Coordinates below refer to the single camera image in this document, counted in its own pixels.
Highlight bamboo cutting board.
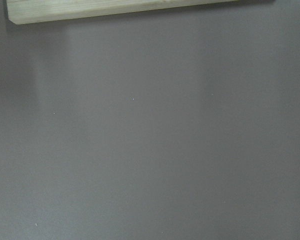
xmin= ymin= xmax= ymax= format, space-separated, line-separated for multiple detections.
xmin=2 ymin=0 xmax=275 ymax=25

